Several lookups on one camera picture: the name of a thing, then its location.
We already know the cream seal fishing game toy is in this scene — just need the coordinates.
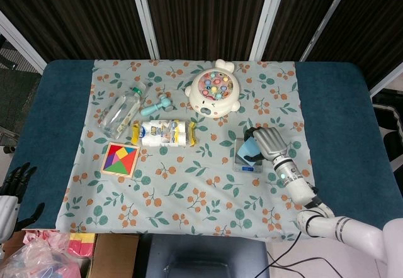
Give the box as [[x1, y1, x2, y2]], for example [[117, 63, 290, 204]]
[[183, 59, 242, 118]]

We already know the floral printed tablecloth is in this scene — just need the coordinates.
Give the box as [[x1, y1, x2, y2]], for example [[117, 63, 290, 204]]
[[55, 59, 312, 240]]

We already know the small digital scale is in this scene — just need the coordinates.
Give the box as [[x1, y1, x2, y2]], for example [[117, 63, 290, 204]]
[[232, 138, 264, 174]]

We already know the teal upholstered table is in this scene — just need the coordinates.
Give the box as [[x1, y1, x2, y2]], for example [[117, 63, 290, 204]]
[[6, 59, 403, 231]]

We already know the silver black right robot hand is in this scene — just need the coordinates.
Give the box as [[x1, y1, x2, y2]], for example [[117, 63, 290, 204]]
[[244, 126, 289, 163]]

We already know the clear plastic bag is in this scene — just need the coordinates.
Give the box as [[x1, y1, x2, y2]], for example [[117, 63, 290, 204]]
[[0, 233, 83, 278]]

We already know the black cable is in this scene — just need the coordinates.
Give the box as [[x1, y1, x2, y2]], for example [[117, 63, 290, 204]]
[[267, 227, 387, 278]]

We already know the black and white chair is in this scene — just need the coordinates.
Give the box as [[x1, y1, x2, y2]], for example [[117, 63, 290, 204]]
[[371, 86, 403, 165]]

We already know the red and yellow packet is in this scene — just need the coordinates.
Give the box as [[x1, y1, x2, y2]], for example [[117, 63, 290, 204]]
[[69, 232, 96, 257]]

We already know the blue sponge block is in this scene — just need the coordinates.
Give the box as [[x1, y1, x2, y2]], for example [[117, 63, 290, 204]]
[[236, 136, 264, 165]]

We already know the brown cardboard box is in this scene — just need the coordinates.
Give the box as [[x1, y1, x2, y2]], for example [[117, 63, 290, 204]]
[[91, 233, 141, 278]]

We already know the clear plastic bottle green cap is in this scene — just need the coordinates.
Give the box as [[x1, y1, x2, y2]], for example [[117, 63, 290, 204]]
[[99, 86, 146, 140]]

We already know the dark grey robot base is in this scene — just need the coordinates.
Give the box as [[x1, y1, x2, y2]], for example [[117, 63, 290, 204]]
[[135, 233, 270, 278]]

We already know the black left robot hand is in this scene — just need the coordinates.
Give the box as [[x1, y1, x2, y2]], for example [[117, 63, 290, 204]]
[[0, 162, 47, 244]]

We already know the light teal toy hammer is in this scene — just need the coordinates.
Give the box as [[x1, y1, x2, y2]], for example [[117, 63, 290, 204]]
[[140, 92, 174, 118]]

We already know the colourful wooden tangram puzzle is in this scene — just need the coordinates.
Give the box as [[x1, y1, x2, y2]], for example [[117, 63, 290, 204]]
[[101, 142, 141, 178]]

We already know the white yellow snack package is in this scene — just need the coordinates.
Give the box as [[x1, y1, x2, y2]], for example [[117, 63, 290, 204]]
[[130, 119, 200, 148]]

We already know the dark folding screen panel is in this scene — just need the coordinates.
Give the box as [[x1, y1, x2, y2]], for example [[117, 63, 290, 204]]
[[135, 0, 278, 62], [298, 0, 403, 98], [251, 0, 353, 62], [0, 0, 150, 71]]

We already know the black mesh office chair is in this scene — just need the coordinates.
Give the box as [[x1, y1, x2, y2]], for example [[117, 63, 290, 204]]
[[0, 35, 42, 153]]

